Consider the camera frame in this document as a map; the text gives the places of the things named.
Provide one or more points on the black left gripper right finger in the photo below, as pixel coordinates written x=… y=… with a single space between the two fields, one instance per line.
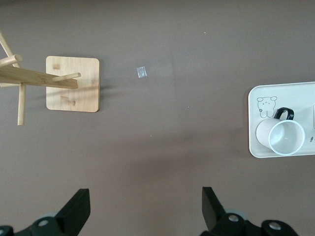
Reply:
x=211 y=209

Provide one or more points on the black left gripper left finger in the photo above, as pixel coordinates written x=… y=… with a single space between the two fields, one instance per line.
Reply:
x=73 y=209

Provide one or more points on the wooden cup rack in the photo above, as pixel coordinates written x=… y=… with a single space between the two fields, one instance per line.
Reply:
x=73 y=98

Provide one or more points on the cream rabbit print tray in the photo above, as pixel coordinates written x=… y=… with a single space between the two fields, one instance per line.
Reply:
x=261 y=147

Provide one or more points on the small clear tape piece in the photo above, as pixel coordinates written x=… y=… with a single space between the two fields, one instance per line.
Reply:
x=141 y=72

